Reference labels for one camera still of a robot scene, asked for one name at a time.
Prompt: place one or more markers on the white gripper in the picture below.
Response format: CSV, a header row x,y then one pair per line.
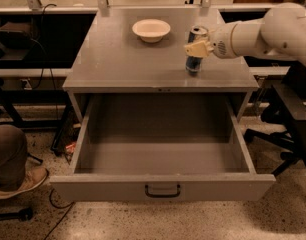
x,y
221,44

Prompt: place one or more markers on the silver blue redbull can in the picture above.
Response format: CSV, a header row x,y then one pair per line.
x,y
193,63

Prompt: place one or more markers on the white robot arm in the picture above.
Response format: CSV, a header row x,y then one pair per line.
x,y
279,35

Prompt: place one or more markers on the open grey top drawer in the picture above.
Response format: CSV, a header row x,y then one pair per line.
x,y
128,141

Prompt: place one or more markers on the white bowl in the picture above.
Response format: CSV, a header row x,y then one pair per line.
x,y
151,30

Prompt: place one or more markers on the grey metal cabinet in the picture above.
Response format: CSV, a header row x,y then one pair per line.
x,y
112,59

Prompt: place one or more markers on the dark box on shelf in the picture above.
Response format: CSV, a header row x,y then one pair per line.
x,y
16,35

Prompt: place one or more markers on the tan shoe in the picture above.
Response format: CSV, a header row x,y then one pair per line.
x,y
33,179

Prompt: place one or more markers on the person's leg brown trousers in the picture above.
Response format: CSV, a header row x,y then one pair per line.
x,y
13,156

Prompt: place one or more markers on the black stand foot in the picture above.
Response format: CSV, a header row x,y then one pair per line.
x,y
22,215

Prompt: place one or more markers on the black drawer handle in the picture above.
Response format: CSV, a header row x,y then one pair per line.
x,y
162,192

